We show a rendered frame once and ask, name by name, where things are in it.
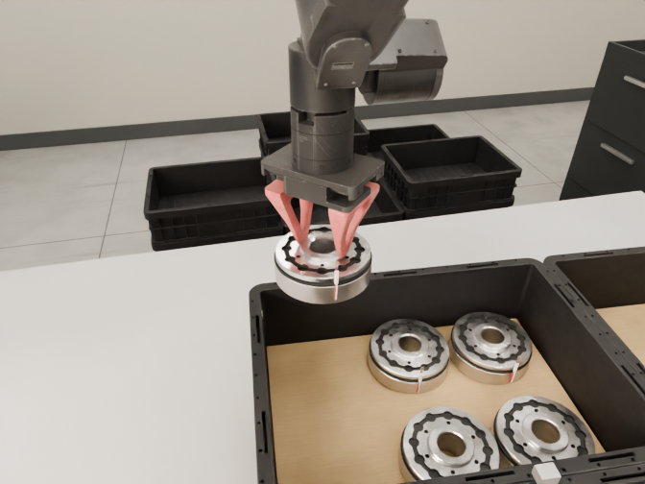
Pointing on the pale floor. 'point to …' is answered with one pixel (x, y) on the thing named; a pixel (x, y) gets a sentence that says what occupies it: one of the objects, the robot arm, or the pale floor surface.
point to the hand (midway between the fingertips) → (322, 241)
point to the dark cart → (612, 128)
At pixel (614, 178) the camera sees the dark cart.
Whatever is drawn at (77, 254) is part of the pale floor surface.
